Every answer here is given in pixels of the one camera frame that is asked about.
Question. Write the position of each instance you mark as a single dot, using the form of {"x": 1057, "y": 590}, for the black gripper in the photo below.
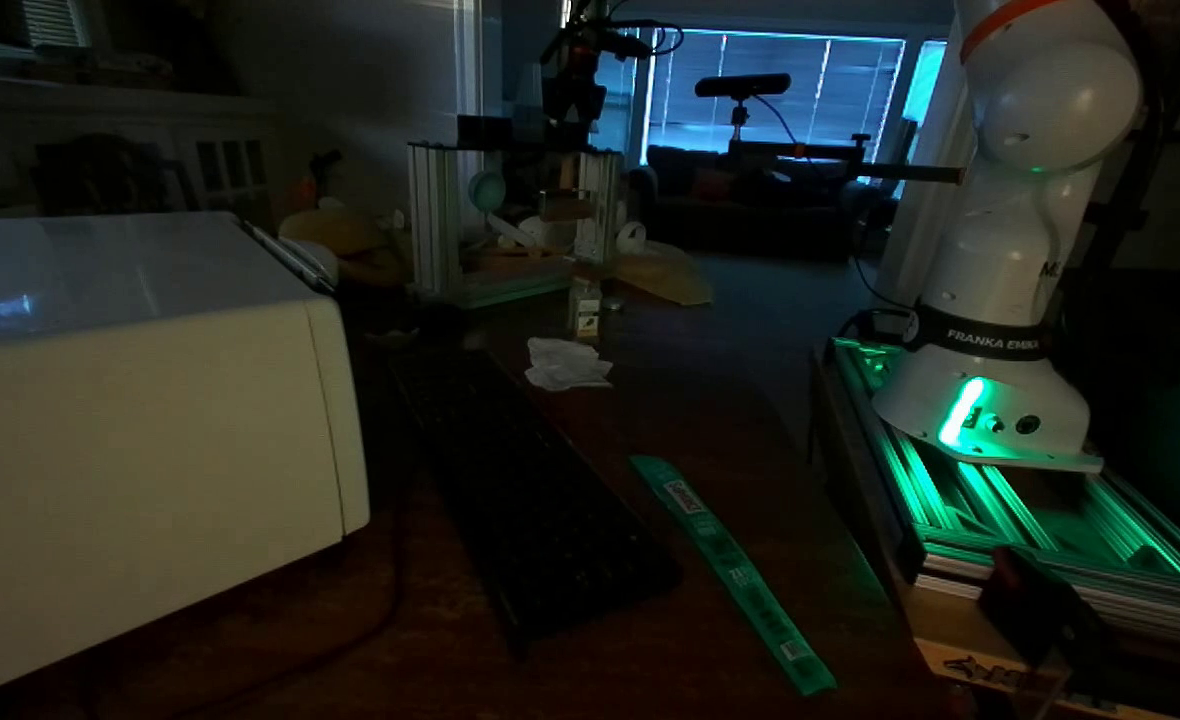
{"x": 573, "y": 105}

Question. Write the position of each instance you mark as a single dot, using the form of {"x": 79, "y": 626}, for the aluminium robot base rails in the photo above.
{"x": 1015, "y": 514}

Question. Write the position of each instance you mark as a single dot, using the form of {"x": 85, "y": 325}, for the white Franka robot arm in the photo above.
{"x": 1015, "y": 241}

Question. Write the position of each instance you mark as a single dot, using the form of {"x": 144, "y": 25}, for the dark sofa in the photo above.
{"x": 750, "y": 202}

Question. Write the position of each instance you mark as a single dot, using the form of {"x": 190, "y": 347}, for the glass patio door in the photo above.
{"x": 773, "y": 122}

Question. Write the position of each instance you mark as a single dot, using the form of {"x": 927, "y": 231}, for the crumpled white tissue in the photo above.
{"x": 566, "y": 367}

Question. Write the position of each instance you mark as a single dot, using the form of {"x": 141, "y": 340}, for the yellow fabric drape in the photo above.
{"x": 332, "y": 241}

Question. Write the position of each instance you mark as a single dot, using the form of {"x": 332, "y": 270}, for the white cabinet with glass doors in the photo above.
{"x": 234, "y": 164}

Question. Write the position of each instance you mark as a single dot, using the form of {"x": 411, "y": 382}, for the black mat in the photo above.
{"x": 535, "y": 507}

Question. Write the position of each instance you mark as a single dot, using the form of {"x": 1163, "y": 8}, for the green ruler strip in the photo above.
{"x": 734, "y": 574}

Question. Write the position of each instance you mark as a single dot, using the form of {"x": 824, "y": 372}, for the white toaster oven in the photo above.
{"x": 135, "y": 480}

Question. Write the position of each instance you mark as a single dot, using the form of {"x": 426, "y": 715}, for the cardboard box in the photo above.
{"x": 974, "y": 665}

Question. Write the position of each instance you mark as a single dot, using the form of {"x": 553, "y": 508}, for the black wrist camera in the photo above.
{"x": 635, "y": 42}

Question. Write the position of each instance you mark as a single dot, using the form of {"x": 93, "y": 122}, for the aluminium extrusion frame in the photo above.
{"x": 434, "y": 220}

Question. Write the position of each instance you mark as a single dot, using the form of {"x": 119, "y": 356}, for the black stereo camera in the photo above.
{"x": 740, "y": 84}

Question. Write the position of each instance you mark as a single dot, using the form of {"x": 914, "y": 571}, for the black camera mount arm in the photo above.
{"x": 855, "y": 169}

